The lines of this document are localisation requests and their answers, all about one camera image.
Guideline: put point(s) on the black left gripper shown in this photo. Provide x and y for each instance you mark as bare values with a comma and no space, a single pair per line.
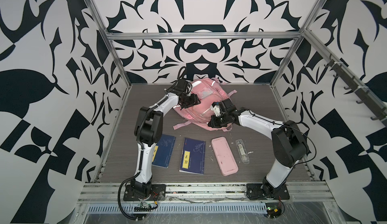
194,100

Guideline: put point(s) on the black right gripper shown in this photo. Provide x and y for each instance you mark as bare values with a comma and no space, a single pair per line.
213,125

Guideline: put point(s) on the pink student backpack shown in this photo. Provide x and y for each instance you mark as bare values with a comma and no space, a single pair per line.
208,91

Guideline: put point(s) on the navy blue notebook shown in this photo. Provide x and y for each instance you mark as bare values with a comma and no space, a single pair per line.
163,151
193,156

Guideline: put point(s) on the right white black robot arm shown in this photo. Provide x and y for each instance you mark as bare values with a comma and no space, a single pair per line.
289,146

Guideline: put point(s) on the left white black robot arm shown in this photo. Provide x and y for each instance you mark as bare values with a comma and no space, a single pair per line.
148,131

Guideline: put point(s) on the clear plastic pen case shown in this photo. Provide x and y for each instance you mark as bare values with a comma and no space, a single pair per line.
242,151

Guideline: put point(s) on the pink pencil case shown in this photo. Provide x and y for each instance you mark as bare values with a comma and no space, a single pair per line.
224,156

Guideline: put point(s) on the right small circuit board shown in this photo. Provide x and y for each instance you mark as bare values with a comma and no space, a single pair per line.
274,212

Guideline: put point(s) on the small circuit board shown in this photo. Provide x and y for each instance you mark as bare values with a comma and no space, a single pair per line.
274,212
144,207

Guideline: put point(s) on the left small circuit board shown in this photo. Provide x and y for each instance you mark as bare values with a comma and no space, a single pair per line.
144,207

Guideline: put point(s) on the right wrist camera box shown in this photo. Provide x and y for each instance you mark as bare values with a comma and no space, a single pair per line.
218,108

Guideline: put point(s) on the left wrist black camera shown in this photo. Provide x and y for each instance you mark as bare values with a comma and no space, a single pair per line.
182,87

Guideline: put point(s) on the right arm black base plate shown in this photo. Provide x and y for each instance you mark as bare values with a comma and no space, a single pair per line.
267,192

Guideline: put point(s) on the aluminium frame rail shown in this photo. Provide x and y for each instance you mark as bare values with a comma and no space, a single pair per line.
299,191

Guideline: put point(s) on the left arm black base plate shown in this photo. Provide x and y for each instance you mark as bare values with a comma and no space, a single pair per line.
143,192

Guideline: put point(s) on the white slotted cable duct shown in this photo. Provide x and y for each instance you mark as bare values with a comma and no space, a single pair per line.
189,208

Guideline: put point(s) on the black wall hook rail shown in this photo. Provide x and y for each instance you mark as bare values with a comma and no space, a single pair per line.
354,84

